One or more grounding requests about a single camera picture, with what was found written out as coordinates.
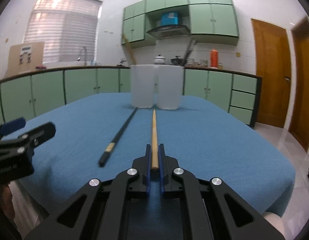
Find black chopstick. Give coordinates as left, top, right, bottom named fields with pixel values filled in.
left=99, top=108, right=138, bottom=167

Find bamboo chopstick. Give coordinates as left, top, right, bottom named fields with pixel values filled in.
left=151, top=109, right=159, bottom=171
left=122, top=34, right=137, bottom=65

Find grey metal chopstick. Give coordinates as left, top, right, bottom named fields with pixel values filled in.
left=182, top=39, right=197, bottom=67

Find green lower kitchen cabinets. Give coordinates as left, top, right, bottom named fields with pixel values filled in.
left=0, top=66, right=262, bottom=127

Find person's left hand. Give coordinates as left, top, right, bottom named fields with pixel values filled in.
left=0, top=183, right=16, bottom=227

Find cardboard box on counter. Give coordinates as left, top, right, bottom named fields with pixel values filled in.
left=5, top=42, right=44, bottom=77

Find blue table cloth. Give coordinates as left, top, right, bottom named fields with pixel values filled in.
left=0, top=92, right=297, bottom=240

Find chrome sink faucet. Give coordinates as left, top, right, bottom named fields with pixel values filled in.
left=77, top=46, right=87, bottom=67

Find window blinds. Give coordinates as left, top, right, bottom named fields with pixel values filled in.
left=24, top=0, right=102, bottom=63

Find brown wooden door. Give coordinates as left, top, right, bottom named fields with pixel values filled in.
left=288, top=17, right=309, bottom=151
left=251, top=19, right=291, bottom=128

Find white double utensil holder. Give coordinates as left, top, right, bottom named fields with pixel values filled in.
left=130, top=64, right=184, bottom=110

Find white cooking pot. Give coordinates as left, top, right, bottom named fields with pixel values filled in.
left=154, top=55, right=166, bottom=65

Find glass jars on counter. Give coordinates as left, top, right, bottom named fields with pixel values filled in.
left=186, top=58, right=208, bottom=68

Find black wok pan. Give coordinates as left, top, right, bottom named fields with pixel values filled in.
left=171, top=55, right=185, bottom=66

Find orange thermos bottle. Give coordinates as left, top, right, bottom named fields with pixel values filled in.
left=210, top=48, right=218, bottom=68

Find black range hood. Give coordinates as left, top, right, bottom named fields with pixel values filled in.
left=147, top=24, right=191, bottom=40

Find blue box on hood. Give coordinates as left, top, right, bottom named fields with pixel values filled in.
left=160, top=11, right=180, bottom=26

